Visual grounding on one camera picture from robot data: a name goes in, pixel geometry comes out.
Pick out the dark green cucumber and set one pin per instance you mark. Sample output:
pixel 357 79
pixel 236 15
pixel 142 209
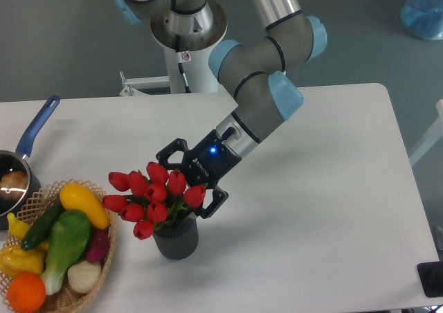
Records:
pixel 41 228

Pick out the red tulip bouquet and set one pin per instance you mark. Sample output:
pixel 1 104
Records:
pixel 158 200

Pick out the white frame bar right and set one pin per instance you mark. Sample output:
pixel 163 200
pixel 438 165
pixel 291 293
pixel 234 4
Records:
pixel 429 138

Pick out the green bok choy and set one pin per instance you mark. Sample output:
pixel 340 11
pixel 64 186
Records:
pixel 67 241

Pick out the black device at table edge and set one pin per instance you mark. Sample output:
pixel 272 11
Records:
pixel 430 275

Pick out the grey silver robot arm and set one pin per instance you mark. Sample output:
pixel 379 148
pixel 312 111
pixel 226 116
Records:
pixel 254 76

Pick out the brown bread roll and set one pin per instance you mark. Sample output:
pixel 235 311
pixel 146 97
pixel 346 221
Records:
pixel 14 185

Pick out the yellow bell pepper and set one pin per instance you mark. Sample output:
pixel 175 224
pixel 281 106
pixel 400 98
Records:
pixel 15 261

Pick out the yellow squash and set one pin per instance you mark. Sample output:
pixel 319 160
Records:
pixel 76 196

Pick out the purple red onion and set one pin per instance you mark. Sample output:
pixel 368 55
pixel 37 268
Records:
pixel 98 247

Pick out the white garlic bulb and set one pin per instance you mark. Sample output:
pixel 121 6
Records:
pixel 83 276

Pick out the yellow banana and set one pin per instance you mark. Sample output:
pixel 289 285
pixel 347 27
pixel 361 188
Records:
pixel 17 229

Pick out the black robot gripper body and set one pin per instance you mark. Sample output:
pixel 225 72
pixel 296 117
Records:
pixel 209 160

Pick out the woven wicker basket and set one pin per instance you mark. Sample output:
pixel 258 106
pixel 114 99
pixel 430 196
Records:
pixel 65 300

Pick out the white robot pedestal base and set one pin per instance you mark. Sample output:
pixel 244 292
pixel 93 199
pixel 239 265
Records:
pixel 187 67

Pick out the blue plastic bag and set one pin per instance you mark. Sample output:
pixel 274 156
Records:
pixel 423 18

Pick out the dark grey ribbed vase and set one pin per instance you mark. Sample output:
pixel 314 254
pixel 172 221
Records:
pixel 178 242

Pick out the orange fruit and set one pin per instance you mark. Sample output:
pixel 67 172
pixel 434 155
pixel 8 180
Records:
pixel 26 292

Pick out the blue handled saucepan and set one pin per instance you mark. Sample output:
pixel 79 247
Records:
pixel 17 160

